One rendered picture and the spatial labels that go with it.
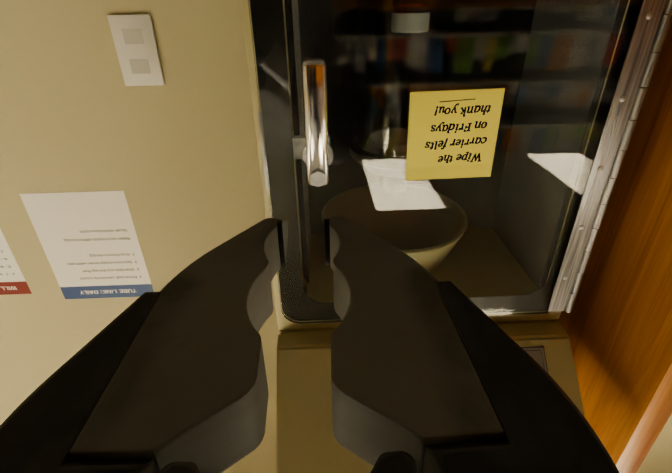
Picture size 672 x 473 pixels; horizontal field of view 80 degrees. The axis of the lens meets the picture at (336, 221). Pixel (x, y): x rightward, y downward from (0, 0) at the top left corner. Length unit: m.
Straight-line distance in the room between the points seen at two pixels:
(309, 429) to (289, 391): 0.04
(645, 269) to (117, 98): 0.83
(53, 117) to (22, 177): 0.16
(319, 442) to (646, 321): 0.35
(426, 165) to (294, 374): 0.25
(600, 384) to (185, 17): 0.80
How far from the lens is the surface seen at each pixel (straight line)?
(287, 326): 0.47
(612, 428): 0.59
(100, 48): 0.86
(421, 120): 0.35
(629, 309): 0.53
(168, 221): 0.94
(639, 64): 0.41
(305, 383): 0.46
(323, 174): 0.30
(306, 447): 0.47
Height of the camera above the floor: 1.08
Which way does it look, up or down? 29 degrees up
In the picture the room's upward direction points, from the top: 179 degrees clockwise
